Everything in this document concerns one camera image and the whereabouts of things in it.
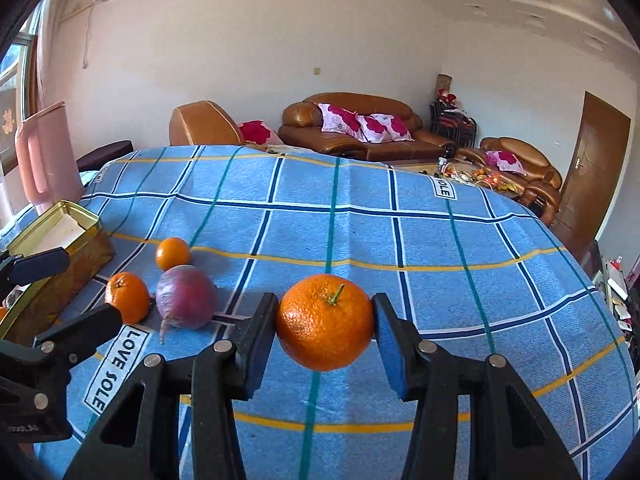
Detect medium orange mandarin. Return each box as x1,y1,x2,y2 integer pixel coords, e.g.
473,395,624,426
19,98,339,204
104,272,151,325

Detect small orange kumquat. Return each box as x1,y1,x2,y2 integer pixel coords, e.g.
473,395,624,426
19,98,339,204
155,237,191,272

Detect large orange mandarin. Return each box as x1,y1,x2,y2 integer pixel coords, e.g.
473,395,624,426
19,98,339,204
276,274,374,372

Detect gold metal tin box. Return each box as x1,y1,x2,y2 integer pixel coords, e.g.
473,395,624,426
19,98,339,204
1,200,115,346

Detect pink electric kettle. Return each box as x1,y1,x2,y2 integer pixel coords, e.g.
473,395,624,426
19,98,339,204
15,101,84,214

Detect dark stool seat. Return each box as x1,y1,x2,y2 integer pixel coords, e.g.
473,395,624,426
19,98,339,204
77,140,134,172

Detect blue plaid tablecloth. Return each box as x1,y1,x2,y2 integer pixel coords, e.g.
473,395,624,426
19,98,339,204
35,146,639,479

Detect brown leather armchair left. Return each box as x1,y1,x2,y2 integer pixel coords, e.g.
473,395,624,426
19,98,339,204
168,101,244,146

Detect brown leather armchair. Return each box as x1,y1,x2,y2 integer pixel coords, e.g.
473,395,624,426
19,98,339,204
168,101,244,146
457,136,562,226

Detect brown leather armchair right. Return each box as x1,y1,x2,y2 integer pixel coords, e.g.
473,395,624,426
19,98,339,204
457,136,562,226

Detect cluttered coffee table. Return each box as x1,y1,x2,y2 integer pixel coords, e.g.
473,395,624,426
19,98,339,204
390,159,524,200

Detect floral pillow on armchair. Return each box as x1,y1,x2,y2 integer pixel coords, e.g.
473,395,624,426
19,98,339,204
485,150,527,176

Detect red pillow on armchair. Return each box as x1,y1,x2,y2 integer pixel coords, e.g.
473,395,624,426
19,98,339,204
238,120,283,145

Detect dark stacked stools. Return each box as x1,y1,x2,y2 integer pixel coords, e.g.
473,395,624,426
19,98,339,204
430,100,477,148

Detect pink floral pillow right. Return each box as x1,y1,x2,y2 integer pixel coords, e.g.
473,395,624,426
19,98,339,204
358,114,412,144

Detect pink floral pillow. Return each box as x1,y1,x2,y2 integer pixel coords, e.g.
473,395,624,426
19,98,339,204
358,114,412,144
318,103,367,142

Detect brown leather sofa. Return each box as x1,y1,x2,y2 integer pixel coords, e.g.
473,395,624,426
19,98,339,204
278,92,454,162

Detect brown wooden door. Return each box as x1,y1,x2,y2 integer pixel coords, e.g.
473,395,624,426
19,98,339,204
551,92,631,261

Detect pink floral pillow left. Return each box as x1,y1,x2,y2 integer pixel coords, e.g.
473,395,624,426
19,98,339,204
318,103,367,142

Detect window with frame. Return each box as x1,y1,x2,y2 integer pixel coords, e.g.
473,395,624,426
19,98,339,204
1,32,37,228

